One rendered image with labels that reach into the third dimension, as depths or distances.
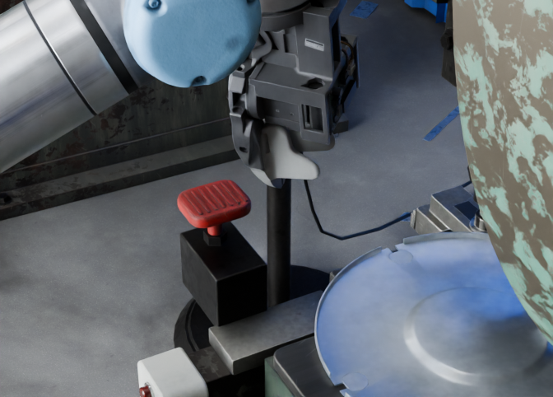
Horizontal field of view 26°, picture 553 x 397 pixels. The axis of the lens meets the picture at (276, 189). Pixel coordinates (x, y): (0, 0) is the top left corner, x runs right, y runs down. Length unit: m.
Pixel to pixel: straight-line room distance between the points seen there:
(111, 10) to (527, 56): 0.29
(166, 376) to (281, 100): 0.44
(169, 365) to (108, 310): 1.06
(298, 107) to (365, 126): 1.97
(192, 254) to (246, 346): 0.12
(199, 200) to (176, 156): 1.43
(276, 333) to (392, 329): 0.23
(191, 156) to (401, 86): 0.63
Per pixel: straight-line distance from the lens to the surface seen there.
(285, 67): 0.90
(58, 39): 0.65
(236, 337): 1.27
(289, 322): 1.29
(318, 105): 0.89
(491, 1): 0.44
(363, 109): 2.93
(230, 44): 0.65
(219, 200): 1.26
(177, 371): 1.26
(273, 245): 2.09
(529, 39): 0.42
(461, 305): 1.10
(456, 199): 1.29
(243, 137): 0.93
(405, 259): 1.15
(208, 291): 1.28
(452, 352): 1.05
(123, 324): 2.29
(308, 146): 1.00
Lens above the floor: 1.48
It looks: 34 degrees down
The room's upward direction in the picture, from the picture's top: straight up
